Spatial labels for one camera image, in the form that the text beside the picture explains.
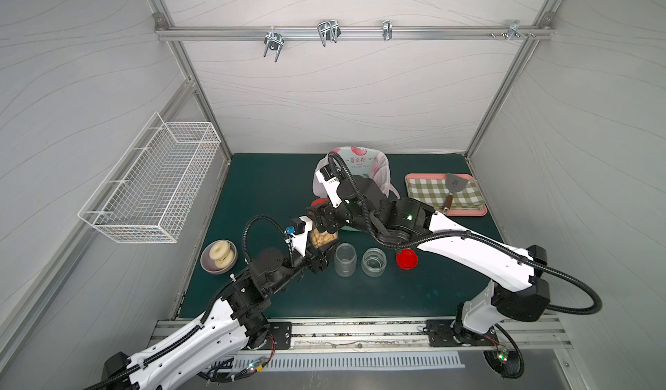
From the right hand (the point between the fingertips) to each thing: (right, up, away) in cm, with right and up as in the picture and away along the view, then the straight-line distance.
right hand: (316, 203), depth 63 cm
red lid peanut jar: (+1, -9, +2) cm, 10 cm away
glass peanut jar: (+18, -23, +25) cm, 38 cm away
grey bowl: (-33, -19, +19) cm, 43 cm away
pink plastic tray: (+61, -7, +38) cm, 72 cm away
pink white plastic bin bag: (+13, +12, +28) cm, 33 cm away
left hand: (+3, -9, +5) cm, 11 cm away
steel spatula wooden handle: (+54, +4, +45) cm, 70 cm away
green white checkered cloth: (+46, +1, +45) cm, 64 cm away
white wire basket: (-46, +2, +6) cm, 46 cm away
